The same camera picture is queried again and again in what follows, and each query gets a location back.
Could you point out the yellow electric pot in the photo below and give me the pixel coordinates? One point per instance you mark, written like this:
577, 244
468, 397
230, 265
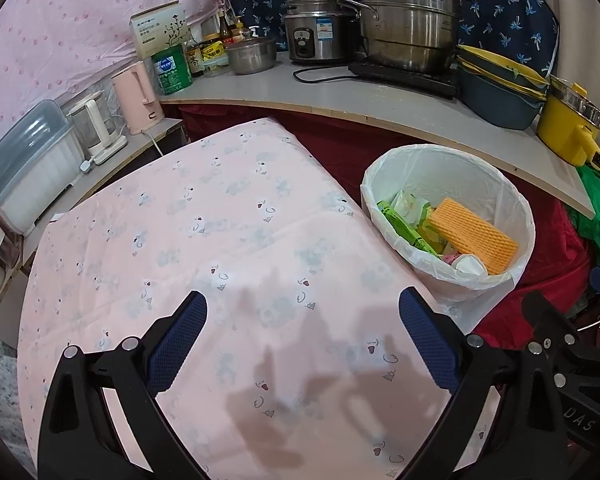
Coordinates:
560, 130

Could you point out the pink dotted cloth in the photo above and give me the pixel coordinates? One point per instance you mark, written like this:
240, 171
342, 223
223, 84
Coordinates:
80, 20

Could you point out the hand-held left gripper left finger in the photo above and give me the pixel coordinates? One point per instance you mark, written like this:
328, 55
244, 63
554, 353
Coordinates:
177, 345

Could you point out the white box with plant print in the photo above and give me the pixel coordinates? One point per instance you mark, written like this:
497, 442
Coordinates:
155, 30

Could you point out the white power plug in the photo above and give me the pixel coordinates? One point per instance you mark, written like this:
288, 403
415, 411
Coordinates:
85, 166

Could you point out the clear plastic food container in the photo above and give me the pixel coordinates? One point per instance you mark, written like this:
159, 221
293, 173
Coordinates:
216, 67

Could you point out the grey floral cloth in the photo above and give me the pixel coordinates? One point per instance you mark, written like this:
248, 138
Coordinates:
0, 360

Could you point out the small steel bowl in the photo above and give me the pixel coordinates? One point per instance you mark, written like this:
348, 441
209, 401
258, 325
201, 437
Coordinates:
250, 57

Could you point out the steel rice cooker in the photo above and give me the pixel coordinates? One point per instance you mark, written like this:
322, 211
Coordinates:
315, 35

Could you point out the wooden side cabinet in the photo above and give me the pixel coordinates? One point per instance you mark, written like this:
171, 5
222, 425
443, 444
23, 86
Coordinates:
165, 127

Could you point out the pink printed tablecloth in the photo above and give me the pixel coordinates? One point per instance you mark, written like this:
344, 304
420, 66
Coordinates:
230, 220

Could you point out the red cloth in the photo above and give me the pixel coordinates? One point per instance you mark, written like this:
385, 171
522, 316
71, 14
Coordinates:
555, 250

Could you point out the pink electric kettle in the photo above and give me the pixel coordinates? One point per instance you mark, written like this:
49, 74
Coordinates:
135, 100

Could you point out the stack of yellow blue basins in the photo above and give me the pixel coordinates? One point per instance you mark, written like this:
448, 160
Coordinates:
495, 100

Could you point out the steel steamer pot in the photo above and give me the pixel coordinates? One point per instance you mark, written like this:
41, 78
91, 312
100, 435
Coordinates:
410, 35

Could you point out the grey curved counter board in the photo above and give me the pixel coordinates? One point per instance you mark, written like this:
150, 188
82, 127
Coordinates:
330, 95

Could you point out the green cloth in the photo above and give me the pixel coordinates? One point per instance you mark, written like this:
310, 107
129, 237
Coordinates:
595, 210

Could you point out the dark sauce bottle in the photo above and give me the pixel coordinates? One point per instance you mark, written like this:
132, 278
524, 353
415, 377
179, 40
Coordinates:
225, 25

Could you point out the dark red counter curtain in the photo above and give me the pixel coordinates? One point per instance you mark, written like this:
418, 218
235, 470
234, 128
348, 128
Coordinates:
340, 140

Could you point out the bin with white liner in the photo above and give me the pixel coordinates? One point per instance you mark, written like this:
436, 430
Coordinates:
480, 180

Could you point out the black induction cooker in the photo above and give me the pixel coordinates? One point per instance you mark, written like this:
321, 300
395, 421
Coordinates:
405, 80

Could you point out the white dish box clear lid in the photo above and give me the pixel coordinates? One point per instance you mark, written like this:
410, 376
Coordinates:
35, 180

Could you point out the green tin can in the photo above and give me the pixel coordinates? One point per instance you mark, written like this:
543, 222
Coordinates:
172, 72

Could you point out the orange ribbed sponge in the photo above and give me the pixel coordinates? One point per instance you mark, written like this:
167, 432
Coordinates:
472, 235

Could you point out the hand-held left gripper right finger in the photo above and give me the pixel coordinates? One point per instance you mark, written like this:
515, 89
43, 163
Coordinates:
430, 345

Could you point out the navy patterned cloth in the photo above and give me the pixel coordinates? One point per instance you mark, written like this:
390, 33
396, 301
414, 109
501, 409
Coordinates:
505, 20

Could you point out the green small carton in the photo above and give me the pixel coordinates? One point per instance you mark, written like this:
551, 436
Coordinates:
402, 227

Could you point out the pink snack packet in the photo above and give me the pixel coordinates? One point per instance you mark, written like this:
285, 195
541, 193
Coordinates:
447, 258

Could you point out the dark bottle with white label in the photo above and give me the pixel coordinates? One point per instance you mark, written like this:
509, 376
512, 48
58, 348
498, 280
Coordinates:
195, 62

